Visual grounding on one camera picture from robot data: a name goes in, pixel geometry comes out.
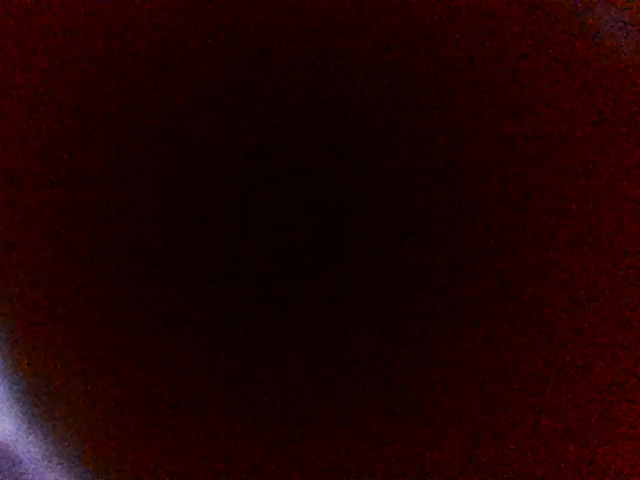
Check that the black long sleeve shirt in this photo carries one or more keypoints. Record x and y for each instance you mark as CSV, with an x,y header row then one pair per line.
x,y
319,239

